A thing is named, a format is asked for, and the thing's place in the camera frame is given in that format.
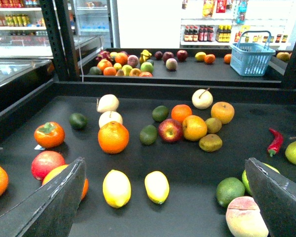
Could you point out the black rear fruit shelf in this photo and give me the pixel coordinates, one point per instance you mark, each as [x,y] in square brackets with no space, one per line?
[191,72]

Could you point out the small orange tangerine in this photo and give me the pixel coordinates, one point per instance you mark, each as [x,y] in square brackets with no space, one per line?
[180,112]

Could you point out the white pear with stem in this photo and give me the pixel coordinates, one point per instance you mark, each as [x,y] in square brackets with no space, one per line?
[202,99]

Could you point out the yellow orange apple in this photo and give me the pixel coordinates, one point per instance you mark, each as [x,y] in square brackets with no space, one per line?
[194,128]
[223,111]

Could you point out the green lime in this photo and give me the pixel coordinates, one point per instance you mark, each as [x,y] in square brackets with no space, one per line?
[229,189]
[148,135]
[160,113]

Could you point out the red chili pepper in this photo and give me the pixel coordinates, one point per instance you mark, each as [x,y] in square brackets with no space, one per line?
[276,144]

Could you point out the red yellow apple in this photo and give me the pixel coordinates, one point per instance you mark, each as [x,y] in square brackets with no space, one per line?
[170,130]

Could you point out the red apple front left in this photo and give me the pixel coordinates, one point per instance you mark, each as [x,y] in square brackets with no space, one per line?
[44,162]

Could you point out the dark green avocado left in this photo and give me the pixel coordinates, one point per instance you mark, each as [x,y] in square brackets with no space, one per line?
[78,121]

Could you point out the yellow orange apple rear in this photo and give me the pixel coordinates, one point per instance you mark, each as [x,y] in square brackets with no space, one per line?
[223,111]

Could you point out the green lime upper middle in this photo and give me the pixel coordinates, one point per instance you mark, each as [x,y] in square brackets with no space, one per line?
[160,113]

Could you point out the white pear rear left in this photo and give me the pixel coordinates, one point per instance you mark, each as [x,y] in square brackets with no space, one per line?
[108,102]

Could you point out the yellow orange apple centre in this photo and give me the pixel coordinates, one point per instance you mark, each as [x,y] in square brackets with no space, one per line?
[194,128]

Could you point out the glass top freezer chest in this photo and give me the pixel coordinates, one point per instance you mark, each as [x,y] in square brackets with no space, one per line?
[26,62]

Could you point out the brown kiwi upper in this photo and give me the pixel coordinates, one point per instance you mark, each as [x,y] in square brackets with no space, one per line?
[213,125]

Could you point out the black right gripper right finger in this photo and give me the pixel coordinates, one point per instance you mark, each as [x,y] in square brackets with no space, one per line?
[276,197]

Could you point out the small blue shopping basket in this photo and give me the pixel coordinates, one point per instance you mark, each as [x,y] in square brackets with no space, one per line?
[251,59]

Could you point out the yellow banana bunch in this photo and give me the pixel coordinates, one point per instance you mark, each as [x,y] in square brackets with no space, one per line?
[144,56]

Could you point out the orange rear shelf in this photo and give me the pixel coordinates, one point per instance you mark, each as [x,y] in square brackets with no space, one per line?
[209,59]

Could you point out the pink peach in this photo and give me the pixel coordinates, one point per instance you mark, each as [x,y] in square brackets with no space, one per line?
[244,219]

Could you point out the peach rear shelf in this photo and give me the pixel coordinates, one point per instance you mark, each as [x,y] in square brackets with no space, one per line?
[171,64]

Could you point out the yellow lemon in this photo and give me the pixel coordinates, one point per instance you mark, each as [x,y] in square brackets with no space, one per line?
[157,187]
[116,189]

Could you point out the brown kiwi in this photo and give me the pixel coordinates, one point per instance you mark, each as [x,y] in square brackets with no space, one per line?
[213,125]
[210,143]

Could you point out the green lime lower middle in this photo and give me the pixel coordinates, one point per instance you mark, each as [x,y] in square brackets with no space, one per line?
[148,135]

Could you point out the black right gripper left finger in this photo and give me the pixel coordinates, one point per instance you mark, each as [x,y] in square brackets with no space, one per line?
[50,210]

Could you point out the white wall shelf with bottles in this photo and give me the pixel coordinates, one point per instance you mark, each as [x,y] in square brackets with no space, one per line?
[210,23]

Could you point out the orange fruit behind finger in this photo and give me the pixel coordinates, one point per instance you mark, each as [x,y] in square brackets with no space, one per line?
[53,173]

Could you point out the black fruit shelf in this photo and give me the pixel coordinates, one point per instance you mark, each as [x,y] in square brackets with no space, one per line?
[191,208]
[191,72]

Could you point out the bright green apple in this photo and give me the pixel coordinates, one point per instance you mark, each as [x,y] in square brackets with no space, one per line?
[245,180]

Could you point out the white pear front left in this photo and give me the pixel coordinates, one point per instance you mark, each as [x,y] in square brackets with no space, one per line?
[109,116]

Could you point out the black perforated shelf post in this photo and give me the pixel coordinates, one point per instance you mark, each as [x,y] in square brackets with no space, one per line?
[57,20]

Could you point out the black front fruit shelf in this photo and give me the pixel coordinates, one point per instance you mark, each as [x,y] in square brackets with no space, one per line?
[191,208]

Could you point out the brown kiwi lower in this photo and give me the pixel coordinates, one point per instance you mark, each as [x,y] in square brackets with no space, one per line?
[210,143]

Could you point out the yellow lemon rear shelf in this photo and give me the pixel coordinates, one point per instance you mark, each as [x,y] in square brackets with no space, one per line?
[200,56]

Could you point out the glass door drinks fridge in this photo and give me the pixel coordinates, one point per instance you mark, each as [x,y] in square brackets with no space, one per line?
[97,18]

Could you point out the orange persimmon green calyx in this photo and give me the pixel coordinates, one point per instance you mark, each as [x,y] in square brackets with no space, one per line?
[49,135]

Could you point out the green lime front right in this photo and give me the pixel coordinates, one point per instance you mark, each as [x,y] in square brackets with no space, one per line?
[229,189]

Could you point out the dark red apple rear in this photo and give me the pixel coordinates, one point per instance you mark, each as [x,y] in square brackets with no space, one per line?
[182,55]

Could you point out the large orange with knob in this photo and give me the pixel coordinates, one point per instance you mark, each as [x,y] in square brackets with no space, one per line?
[113,137]

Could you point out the green apple rear shelf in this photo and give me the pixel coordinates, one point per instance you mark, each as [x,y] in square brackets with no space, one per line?
[147,67]

